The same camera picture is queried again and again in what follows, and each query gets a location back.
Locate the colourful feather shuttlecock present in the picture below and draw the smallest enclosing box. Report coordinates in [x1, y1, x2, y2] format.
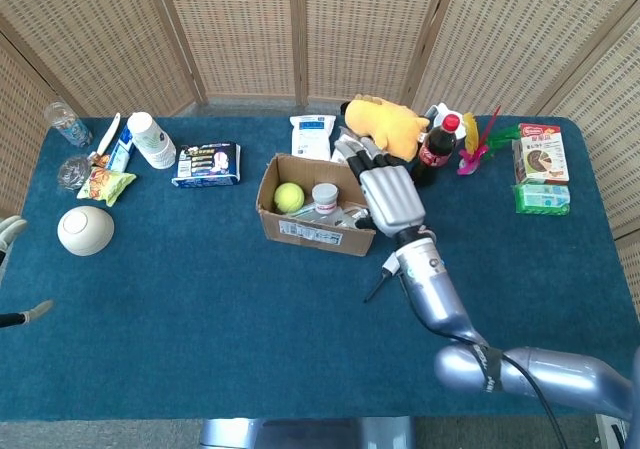
[456, 104, 521, 177]

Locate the cardboard box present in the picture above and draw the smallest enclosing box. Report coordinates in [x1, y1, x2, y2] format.
[255, 152, 378, 258]

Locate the beige upturned bowl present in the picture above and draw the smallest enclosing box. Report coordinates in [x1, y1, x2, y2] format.
[56, 205, 116, 257]

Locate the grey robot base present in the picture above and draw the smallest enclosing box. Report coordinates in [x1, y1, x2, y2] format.
[199, 416, 417, 449]

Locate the dark blue sanitary pad pack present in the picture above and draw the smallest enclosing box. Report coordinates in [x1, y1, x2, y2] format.
[170, 141, 243, 190]

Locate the blue white tube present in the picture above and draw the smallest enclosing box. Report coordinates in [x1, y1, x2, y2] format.
[103, 126, 137, 174]

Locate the red and white carton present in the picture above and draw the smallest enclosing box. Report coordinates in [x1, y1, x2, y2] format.
[511, 122, 571, 186]

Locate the yellow tennis ball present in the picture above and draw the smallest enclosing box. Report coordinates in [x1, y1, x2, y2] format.
[273, 182, 306, 215]

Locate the yellow-green snack bag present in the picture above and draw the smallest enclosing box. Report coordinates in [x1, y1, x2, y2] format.
[76, 166, 138, 208]

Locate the small white jar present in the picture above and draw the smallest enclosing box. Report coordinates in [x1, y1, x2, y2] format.
[311, 182, 340, 216]

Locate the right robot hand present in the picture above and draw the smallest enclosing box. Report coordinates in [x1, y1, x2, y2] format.
[332, 135, 428, 239]

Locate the crumpled clear plastic cup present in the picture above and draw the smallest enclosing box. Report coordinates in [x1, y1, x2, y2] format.
[57, 154, 93, 192]

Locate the white pouch blue label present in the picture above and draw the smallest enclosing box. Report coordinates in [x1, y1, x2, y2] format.
[290, 114, 337, 162]

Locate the green tissue pack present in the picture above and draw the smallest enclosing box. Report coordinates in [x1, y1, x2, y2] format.
[510, 182, 572, 216]

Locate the white plastic bottle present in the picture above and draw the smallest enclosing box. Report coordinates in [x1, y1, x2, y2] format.
[126, 111, 177, 171]

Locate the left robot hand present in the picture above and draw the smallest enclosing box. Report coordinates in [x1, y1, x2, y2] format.
[0, 215, 55, 329]

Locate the yellow plush toy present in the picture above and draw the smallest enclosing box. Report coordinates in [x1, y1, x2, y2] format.
[339, 95, 430, 163]

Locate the blue table mat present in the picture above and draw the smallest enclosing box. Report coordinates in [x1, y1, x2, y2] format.
[0, 115, 634, 423]

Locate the cola bottle red cap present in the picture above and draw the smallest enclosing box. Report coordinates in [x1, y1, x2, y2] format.
[409, 113, 462, 188]

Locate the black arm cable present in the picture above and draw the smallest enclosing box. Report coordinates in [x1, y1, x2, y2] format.
[444, 333, 572, 449]

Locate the clear plastic water bottle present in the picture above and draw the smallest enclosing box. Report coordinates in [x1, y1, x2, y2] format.
[43, 101, 95, 148]

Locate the woven wooden folding screen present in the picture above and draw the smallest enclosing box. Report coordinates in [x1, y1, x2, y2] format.
[0, 0, 640, 316]

